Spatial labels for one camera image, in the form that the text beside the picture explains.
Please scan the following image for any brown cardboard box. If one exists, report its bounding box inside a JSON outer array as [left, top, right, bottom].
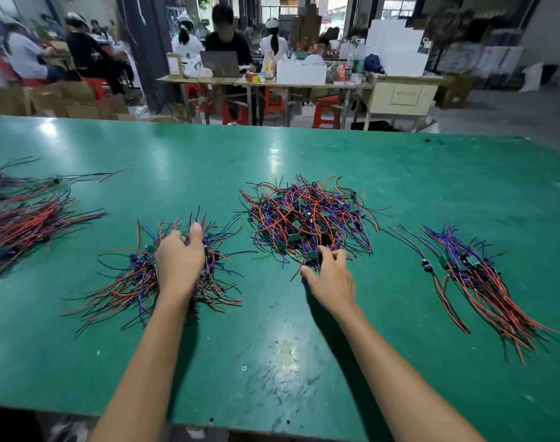
[[436, 73, 476, 111]]

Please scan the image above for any grey laptop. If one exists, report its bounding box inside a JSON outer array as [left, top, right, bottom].
[[201, 50, 241, 79]]

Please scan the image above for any small bunch of set-aside wires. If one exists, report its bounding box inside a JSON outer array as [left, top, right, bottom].
[[418, 225, 560, 365]]

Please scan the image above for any person's left forearm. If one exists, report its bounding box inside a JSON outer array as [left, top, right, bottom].
[[89, 297, 200, 442]]

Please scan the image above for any dark pillar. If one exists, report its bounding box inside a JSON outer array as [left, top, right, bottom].
[[116, 0, 177, 114]]

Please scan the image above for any long wooden work table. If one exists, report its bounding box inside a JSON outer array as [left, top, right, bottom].
[[157, 75, 444, 130]]

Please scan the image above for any stack of white boxes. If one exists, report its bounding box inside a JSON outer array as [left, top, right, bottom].
[[365, 18, 431, 77]]

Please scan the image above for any person's right forearm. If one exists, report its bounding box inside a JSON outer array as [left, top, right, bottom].
[[333, 303, 488, 442]]

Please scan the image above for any person's left hand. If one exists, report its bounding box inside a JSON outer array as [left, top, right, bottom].
[[155, 222, 208, 306]]

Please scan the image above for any row of cardboard boxes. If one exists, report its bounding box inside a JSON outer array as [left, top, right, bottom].
[[0, 80, 129, 120]]

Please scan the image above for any pile of wires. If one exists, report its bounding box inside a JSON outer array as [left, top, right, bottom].
[[238, 174, 381, 273]]

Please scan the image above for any person's right hand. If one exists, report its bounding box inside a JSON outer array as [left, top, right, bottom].
[[300, 246, 360, 320]]

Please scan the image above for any row of white containers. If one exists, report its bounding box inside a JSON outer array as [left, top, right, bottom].
[[275, 55, 328, 87]]

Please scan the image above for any cream cabinet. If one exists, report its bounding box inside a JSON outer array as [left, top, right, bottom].
[[361, 76, 444, 131]]

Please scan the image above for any red plastic stool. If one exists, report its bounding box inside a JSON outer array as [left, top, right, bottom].
[[311, 95, 343, 130], [82, 78, 111, 101], [186, 82, 214, 116], [263, 87, 287, 118]]

